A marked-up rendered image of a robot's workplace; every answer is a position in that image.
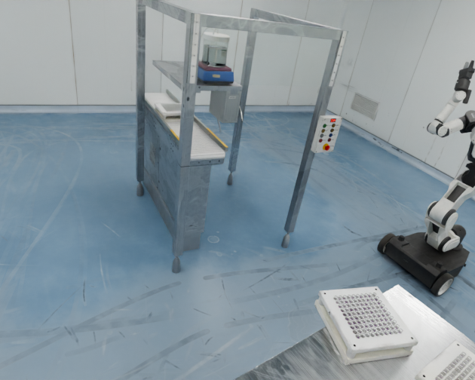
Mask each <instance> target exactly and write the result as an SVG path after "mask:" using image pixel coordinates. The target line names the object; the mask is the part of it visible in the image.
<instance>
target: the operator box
mask: <svg viewBox="0 0 475 380"><path fill-rule="evenodd" d="M331 118H336V122H330V120H331ZM342 119H343V117H341V116H339V115H321V116H320V117H319V120H317V128H316V131H315V135H314V140H313V143H312V144H311V151H312V152H314V153H320V152H333V149H334V146H335V143H336V139H337V136H338V133H339V128H340V126H341V123H342ZM324 124H326V125H328V126H326V127H325V128H323V125H324ZM332 124H336V126H335V127H332ZM337 124H338V126H337ZM330 125H331V126H330ZM332 128H333V129H334V131H333V132H332V134H333V135H334V134H335V135H334V136H332V137H329V134H330V133H331V132H330V130H331V129H332ZM322 129H325V132H324V133H321V131H322ZM321 134H323V138H320V135H321ZM325 135H326V136H325ZM329 138H331V141H330V142H328V141H327V140H328V139H329ZM319 139H323V141H322V142H319ZM332 139H333V140H332ZM326 143H328V144H329V146H330V149H329V150H328V151H326V150H323V145H324V144H326ZM332 146H333V147H332Z"/></svg>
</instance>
